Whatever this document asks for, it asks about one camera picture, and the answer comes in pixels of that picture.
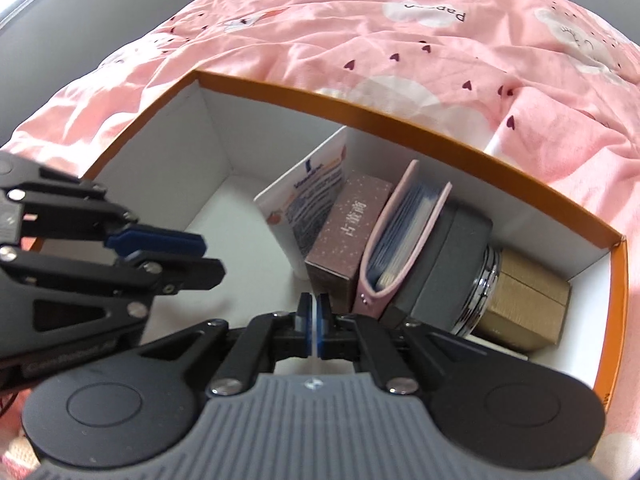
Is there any orange cardboard box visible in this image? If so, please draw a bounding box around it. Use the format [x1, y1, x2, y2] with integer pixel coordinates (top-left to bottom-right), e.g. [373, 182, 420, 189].
[30, 70, 628, 413]

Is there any gold box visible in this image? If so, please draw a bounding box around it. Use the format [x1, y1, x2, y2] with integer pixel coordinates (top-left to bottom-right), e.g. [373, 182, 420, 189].
[470, 247, 572, 351]

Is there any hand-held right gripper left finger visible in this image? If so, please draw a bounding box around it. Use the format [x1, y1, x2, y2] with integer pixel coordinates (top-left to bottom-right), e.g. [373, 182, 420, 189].
[135, 294, 315, 396]

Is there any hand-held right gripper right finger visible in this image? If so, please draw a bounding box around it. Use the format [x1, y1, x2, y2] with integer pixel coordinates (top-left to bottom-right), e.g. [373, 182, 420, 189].
[317, 294, 501, 393]

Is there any dark grey box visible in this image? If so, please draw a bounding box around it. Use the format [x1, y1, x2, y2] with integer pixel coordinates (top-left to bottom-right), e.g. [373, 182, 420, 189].
[377, 199, 495, 333]

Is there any brown starry box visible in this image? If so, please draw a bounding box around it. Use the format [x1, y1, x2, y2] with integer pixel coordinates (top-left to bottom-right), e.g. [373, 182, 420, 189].
[304, 170, 394, 316]

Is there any white cream tube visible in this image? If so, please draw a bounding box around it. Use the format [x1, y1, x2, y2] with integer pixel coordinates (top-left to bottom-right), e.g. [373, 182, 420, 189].
[253, 127, 349, 281]

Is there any round metal tin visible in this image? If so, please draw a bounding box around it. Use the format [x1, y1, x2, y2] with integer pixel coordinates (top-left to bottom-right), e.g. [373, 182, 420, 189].
[450, 242, 502, 338]

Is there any pink printed blanket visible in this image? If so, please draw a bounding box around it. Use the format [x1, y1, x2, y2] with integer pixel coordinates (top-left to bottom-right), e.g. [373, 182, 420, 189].
[0, 0, 640, 480]

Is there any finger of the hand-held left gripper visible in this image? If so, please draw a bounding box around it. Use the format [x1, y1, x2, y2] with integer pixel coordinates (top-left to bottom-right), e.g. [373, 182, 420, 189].
[0, 247, 227, 358]
[0, 155, 207, 260]

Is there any pink card holder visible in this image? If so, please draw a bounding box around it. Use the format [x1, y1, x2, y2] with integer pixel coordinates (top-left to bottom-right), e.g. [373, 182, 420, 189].
[350, 159, 453, 318]

